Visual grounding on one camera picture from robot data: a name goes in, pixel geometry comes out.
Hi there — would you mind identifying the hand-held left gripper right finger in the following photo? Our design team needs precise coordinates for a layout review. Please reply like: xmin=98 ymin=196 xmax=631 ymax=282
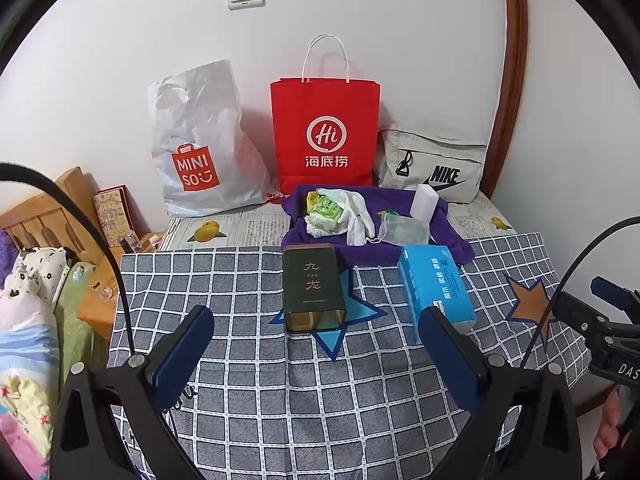
xmin=417 ymin=306 xmax=583 ymax=480

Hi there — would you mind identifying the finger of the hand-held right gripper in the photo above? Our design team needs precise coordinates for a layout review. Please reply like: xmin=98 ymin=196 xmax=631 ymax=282
xmin=552 ymin=291 xmax=640 ymax=343
xmin=591 ymin=276 xmax=640 ymax=313

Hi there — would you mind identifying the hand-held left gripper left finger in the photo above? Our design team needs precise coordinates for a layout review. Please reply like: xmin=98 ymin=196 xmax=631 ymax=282
xmin=50 ymin=305 xmax=216 ymax=480

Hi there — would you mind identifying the green printed plastic bag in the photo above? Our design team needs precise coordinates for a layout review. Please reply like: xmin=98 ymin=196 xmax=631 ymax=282
xmin=375 ymin=210 xmax=431 ymax=247

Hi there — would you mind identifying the white sponge block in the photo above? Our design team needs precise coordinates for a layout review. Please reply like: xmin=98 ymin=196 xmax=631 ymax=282
xmin=410 ymin=183 xmax=440 ymax=221

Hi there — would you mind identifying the purple towel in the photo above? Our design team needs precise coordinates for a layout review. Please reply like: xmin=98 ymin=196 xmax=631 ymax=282
xmin=281 ymin=184 xmax=475 ymax=267

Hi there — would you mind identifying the green tissue pack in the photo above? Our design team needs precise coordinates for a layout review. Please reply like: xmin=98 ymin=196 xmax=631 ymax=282
xmin=304 ymin=192 xmax=351 ymax=238

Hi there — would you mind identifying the person's right hand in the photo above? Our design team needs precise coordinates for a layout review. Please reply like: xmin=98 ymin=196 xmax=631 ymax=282
xmin=594 ymin=391 xmax=623 ymax=458

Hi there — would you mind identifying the blue tissue pack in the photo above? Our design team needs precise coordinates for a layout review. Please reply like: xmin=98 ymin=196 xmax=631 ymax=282
xmin=397 ymin=245 xmax=477 ymax=345

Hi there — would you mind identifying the wooden nightstand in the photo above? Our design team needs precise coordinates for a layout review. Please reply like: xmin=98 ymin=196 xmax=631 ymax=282
xmin=77 ymin=232 xmax=163 ymax=343

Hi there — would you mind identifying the green cloth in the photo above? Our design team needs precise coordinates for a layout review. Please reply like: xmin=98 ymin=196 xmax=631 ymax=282
xmin=52 ymin=280 xmax=108 ymax=376

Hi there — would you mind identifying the grey checked blanket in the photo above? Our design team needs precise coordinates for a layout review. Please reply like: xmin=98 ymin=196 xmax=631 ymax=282
xmin=107 ymin=232 xmax=593 ymax=480

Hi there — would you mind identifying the fruit print bed sheet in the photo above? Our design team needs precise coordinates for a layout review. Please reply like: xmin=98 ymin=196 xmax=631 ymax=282
xmin=160 ymin=192 xmax=518 ymax=251

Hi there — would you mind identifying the dark green tin box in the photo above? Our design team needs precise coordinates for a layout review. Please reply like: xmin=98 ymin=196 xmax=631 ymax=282
xmin=282 ymin=244 xmax=347 ymax=335

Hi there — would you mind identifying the patterned book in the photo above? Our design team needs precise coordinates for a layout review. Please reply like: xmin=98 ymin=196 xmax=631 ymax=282
xmin=93 ymin=186 xmax=136 ymax=248

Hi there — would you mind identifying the colourful printed quilt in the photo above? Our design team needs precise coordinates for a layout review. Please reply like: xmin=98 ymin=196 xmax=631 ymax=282
xmin=0 ymin=295 xmax=63 ymax=480

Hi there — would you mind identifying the spotted white pillow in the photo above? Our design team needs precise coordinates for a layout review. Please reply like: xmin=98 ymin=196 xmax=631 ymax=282
xmin=0 ymin=246 xmax=96 ymax=311

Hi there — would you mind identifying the wooden headboard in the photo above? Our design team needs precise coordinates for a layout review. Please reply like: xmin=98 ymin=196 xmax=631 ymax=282
xmin=0 ymin=166 xmax=108 ymax=271

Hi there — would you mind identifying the purple plush toy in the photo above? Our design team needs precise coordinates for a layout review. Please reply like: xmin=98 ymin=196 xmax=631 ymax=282
xmin=0 ymin=230 xmax=18 ymax=273

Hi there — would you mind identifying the grey waist bag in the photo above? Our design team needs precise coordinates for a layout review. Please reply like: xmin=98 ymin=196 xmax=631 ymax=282
xmin=376 ymin=125 xmax=488 ymax=204

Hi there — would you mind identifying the white plastic shopping bag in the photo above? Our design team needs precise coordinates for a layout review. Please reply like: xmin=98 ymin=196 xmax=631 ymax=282
xmin=146 ymin=59 xmax=276 ymax=218

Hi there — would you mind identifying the red paper bag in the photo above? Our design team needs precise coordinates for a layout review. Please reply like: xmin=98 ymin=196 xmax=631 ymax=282
xmin=270 ymin=34 xmax=382 ymax=195

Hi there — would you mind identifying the black cable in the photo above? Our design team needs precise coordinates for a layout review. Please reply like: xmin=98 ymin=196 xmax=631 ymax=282
xmin=517 ymin=217 xmax=640 ymax=371
xmin=0 ymin=162 xmax=137 ymax=361

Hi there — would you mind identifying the brown wooden door frame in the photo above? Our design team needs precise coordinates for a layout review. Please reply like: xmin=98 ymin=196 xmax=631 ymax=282
xmin=487 ymin=0 xmax=530 ymax=201

